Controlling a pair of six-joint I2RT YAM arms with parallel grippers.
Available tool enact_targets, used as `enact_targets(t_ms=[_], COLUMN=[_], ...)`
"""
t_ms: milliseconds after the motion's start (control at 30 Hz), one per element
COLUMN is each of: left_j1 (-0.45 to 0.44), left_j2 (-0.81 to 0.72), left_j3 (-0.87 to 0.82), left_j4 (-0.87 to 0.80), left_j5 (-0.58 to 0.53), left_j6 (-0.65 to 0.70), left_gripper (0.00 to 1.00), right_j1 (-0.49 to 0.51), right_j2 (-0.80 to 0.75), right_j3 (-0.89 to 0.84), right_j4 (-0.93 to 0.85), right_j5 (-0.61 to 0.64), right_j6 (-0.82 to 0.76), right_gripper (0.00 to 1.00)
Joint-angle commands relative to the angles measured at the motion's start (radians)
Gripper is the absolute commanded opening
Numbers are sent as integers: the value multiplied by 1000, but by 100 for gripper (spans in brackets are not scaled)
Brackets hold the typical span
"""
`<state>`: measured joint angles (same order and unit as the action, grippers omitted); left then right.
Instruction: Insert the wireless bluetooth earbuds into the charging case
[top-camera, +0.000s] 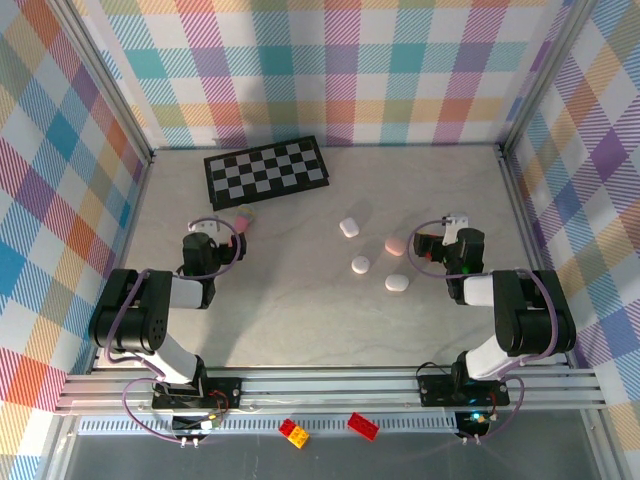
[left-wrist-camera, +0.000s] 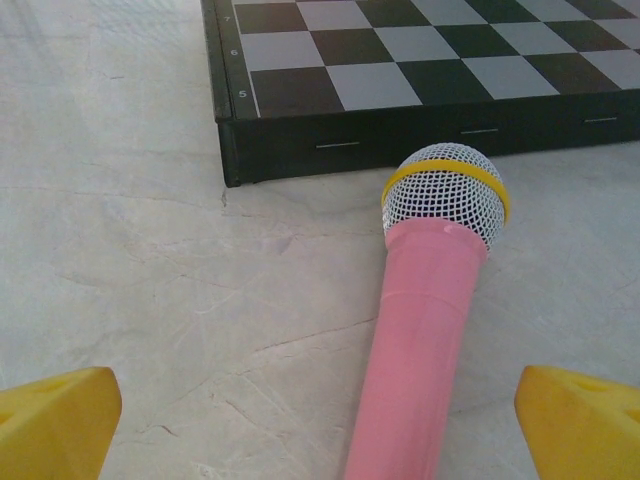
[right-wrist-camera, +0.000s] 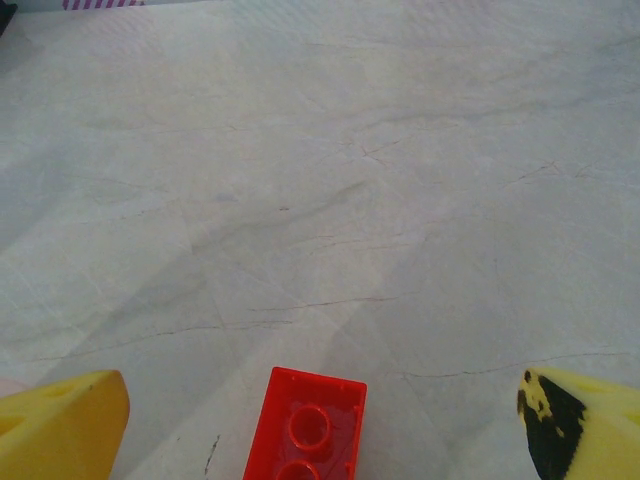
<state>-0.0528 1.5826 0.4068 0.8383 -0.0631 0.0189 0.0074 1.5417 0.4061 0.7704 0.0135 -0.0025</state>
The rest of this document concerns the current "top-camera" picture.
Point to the aluminium frame leg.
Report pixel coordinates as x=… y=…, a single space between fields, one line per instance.
x=601 y=450
x=57 y=450

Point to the long red toy brick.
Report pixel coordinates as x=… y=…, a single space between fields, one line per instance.
x=363 y=426

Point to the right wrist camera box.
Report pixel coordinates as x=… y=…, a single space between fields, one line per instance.
x=452 y=227

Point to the white round earbud case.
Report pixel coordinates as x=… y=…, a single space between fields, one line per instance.
x=360 y=265

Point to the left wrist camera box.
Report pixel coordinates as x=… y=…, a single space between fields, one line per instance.
x=207 y=226

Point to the long slotted aluminium rail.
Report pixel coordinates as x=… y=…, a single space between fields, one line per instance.
x=325 y=390

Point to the white rounded square earbud case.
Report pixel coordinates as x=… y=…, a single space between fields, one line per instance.
x=349 y=228

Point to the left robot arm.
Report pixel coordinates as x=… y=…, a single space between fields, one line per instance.
x=130 y=310

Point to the aluminium frame post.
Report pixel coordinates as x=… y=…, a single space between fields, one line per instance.
x=107 y=82
x=548 y=75

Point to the black white chessboard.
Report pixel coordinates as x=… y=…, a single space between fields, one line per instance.
x=265 y=172

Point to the white oval earbud case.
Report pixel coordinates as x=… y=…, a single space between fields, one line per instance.
x=396 y=283

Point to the red yellow toy brick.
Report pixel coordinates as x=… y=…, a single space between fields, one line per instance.
x=294 y=433

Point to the small red toy brick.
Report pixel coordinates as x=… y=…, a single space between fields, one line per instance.
x=427 y=258

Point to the aluminium side rail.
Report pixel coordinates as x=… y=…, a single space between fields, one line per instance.
x=520 y=200

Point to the small circuit board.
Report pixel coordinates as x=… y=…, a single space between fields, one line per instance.
x=210 y=424
x=475 y=417

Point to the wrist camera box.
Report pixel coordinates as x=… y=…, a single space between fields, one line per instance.
x=207 y=226
x=452 y=227

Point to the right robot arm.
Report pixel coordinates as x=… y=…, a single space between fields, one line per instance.
x=530 y=310

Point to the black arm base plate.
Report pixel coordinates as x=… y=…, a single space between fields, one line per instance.
x=435 y=392
x=230 y=400

